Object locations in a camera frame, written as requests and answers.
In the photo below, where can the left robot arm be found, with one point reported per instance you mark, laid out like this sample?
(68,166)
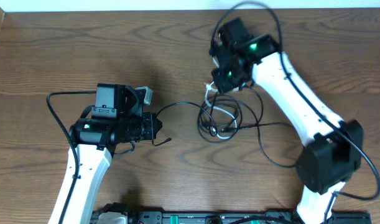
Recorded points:
(116,117)

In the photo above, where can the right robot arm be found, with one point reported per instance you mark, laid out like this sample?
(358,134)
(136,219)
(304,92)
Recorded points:
(331,146)

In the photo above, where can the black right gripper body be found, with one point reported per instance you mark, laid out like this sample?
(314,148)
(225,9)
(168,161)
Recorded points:
(227,79)

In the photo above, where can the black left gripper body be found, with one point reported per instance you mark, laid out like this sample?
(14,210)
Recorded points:
(147,124)

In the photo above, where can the black aluminium mounting rail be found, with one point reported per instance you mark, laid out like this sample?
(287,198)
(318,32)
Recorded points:
(119,213)

